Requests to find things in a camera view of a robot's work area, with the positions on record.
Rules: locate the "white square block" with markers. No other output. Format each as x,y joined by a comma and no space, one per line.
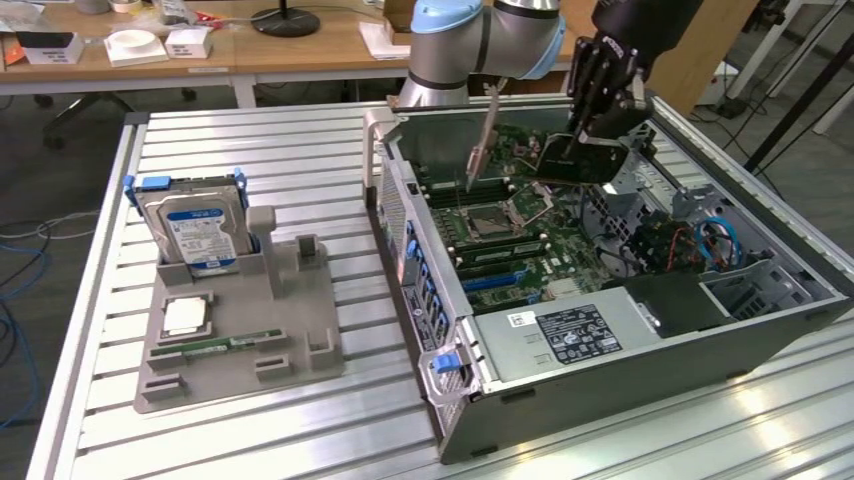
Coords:
136,50

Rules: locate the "hard disk in blue caddy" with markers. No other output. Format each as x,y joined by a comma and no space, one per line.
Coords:
196,235

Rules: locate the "green motherboard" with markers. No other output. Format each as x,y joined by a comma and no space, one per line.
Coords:
567,250

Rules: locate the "green RAM stick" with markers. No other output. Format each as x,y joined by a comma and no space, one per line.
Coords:
220,343

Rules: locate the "wooden cabinet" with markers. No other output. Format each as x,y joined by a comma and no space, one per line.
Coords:
713,25

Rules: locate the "grey plastic parts rack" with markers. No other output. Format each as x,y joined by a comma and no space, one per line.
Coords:
233,380

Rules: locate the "metal locking lever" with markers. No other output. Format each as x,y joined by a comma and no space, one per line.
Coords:
459,192

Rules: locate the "white paper stack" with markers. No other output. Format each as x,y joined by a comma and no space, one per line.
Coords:
380,45

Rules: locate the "blue slot retainer clip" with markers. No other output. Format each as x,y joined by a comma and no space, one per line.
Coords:
409,247

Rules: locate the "black stand pole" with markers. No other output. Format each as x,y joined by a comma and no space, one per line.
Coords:
798,110

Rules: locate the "CPU socket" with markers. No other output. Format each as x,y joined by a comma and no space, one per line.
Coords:
487,222

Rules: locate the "open grey PC case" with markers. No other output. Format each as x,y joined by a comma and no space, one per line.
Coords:
600,400

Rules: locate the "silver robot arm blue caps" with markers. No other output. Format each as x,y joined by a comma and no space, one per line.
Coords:
453,50

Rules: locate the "installed RAM stick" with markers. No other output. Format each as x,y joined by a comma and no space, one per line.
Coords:
500,256

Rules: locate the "silver heatsink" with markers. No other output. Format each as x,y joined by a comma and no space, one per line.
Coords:
564,287

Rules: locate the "metal disk bay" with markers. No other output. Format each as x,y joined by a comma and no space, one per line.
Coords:
767,295
616,200

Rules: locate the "small white box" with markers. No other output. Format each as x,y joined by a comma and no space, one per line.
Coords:
186,47

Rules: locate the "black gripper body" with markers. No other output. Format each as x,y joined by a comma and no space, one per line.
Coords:
647,25

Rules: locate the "black office chair base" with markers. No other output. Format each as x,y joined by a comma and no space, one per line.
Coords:
56,140

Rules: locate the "clear plastic bag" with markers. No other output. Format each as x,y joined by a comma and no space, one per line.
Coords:
173,12

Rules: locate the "blue expansion slot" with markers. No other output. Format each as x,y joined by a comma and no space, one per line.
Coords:
493,283

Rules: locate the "silver CPU chip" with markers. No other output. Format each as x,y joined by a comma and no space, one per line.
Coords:
185,317

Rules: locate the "orange box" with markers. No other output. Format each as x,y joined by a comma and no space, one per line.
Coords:
9,55

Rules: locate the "silver power supply unit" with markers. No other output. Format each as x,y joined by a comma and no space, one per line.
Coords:
513,345

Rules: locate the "brown cardboard box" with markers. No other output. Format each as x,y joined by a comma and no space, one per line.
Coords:
396,15

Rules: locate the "white pedestal box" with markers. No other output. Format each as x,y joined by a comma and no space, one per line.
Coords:
709,85

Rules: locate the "wooden desk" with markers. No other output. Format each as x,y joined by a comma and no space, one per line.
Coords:
320,50
93,67

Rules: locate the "blue case latch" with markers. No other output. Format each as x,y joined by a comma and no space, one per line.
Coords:
445,362

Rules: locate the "metal socket cover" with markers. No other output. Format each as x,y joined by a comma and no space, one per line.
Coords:
529,202

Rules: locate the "white table frame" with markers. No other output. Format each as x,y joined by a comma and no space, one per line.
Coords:
744,75

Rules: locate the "black lamp base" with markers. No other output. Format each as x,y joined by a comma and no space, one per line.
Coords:
286,25

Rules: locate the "grey cup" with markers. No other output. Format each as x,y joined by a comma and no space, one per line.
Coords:
92,6

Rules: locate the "white box black lid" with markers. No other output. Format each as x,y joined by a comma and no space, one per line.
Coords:
53,52

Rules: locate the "black graphics card metal bracket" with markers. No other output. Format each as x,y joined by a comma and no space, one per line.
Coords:
573,165

